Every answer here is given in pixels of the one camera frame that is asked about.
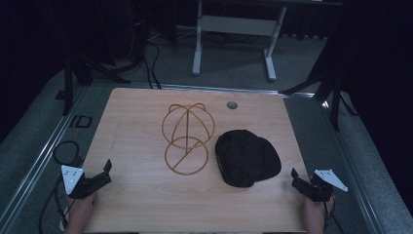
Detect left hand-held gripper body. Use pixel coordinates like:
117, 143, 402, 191
60, 164, 110, 200

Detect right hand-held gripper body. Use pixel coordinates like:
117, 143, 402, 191
300, 168, 349, 203

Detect black cap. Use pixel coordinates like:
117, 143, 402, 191
214, 129, 282, 188

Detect gold wire hat stand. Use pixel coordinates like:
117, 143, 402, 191
161, 102, 216, 176

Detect person's right hand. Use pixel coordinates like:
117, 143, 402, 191
302, 196, 335, 234

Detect person's left hand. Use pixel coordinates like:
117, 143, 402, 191
64, 192, 97, 234

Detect black tripod stand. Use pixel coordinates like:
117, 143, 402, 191
55, 48, 132, 117
281, 69, 359, 132

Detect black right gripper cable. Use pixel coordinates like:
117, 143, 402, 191
321, 194, 346, 234

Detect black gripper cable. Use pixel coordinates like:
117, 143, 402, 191
38, 139, 82, 234
321, 194, 346, 234

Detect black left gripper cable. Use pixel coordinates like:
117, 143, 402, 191
38, 139, 82, 234

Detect metal floor rail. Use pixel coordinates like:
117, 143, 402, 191
319, 97, 386, 234
0, 85, 90, 230

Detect black rectangular floor bracket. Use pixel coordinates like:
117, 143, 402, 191
68, 114, 94, 129

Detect black floor cables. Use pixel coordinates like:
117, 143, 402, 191
130, 19, 164, 90

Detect white desk frame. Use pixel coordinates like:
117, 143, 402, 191
191, 0, 344, 83

